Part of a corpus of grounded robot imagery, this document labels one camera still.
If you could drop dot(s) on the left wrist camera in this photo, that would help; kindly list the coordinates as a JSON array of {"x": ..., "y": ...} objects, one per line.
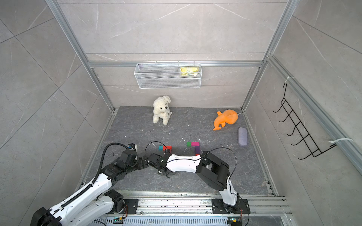
[{"x": 129, "y": 156}]

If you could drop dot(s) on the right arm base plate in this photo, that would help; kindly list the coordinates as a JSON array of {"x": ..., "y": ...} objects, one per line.
[{"x": 241, "y": 207}]

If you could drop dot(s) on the white plush dog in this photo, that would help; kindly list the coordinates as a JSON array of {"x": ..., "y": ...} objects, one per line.
[{"x": 161, "y": 109}]

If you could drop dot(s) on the white wire mesh basket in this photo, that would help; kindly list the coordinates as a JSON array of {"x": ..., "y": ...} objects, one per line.
[{"x": 165, "y": 76}]

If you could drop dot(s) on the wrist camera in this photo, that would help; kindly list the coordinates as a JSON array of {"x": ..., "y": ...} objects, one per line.
[
  {"x": 154, "y": 157},
  {"x": 129, "y": 156}
]

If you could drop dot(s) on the long magenta block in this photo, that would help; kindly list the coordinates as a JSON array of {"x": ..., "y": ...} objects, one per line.
[{"x": 195, "y": 144}]

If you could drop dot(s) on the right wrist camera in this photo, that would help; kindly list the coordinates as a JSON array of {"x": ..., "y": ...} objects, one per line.
[{"x": 154, "y": 157}]

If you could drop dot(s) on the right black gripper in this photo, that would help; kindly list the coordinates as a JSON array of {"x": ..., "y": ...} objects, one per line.
[{"x": 159, "y": 170}]

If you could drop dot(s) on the orange toy watering can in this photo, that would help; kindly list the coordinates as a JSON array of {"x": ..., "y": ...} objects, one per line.
[{"x": 227, "y": 117}]

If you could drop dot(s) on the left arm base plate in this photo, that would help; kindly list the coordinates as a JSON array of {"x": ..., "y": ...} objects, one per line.
[{"x": 127, "y": 206}]

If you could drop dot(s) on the black wire hook rack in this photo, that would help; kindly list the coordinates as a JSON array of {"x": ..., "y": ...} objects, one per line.
[{"x": 299, "y": 127}]

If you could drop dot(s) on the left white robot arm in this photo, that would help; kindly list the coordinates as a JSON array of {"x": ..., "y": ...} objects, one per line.
[{"x": 97, "y": 197}]

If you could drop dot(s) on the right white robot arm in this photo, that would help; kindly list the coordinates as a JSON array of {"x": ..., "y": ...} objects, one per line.
[{"x": 211, "y": 169}]

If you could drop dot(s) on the purple glasses case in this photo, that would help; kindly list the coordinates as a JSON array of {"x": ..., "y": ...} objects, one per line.
[{"x": 242, "y": 137}]

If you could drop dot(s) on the aluminium mounting rail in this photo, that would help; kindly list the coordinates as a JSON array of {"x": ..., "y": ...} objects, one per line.
[{"x": 200, "y": 204}]

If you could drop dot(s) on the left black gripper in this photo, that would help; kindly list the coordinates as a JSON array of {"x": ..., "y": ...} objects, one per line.
[{"x": 141, "y": 165}]

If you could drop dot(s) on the yellow packet in basket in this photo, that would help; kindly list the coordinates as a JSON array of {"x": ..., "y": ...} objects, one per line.
[{"x": 189, "y": 71}]

